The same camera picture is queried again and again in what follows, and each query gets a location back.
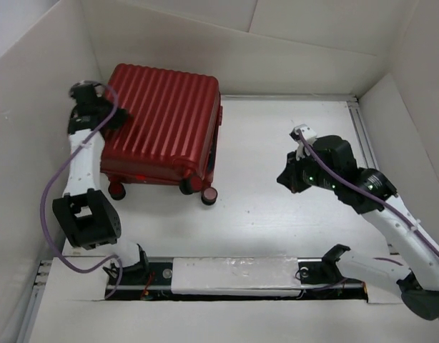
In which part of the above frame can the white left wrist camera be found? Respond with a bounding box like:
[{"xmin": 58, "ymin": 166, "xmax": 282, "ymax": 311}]
[{"xmin": 69, "ymin": 80, "xmax": 104, "ymax": 94}]

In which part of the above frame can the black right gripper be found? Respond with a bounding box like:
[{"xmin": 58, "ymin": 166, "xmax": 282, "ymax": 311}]
[{"xmin": 276, "ymin": 146, "xmax": 339, "ymax": 193}]

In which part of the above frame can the red hard-shell suitcase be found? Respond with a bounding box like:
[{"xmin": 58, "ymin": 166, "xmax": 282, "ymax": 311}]
[{"xmin": 101, "ymin": 64, "xmax": 222, "ymax": 206}]

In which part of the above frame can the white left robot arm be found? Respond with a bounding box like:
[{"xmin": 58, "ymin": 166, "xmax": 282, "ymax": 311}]
[{"xmin": 52, "ymin": 81, "xmax": 150, "ymax": 284}]

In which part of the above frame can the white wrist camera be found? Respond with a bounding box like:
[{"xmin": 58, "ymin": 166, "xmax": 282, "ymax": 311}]
[
  {"xmin": 290, "ymin": 124, "xmax": 317, "ymax": 161},
  {"xmin": 69, "ymin": 80, "xmax": 104, "ymax": 94}
]

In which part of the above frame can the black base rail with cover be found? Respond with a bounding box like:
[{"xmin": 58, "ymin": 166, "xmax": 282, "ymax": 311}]
[{"xmin": 104, "ymin": 257, "xmax": 368, "ymax": 302}]

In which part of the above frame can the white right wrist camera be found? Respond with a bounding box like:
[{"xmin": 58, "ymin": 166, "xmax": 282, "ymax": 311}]
[{"xmin": 290, "ymin": 124, "xmax": 317, "ymax": 161}]

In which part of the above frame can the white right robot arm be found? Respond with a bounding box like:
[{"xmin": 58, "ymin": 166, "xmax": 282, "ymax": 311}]
[{"xmin": 277, "ymin": 126, "xmax": 439, "ymax": 321}]

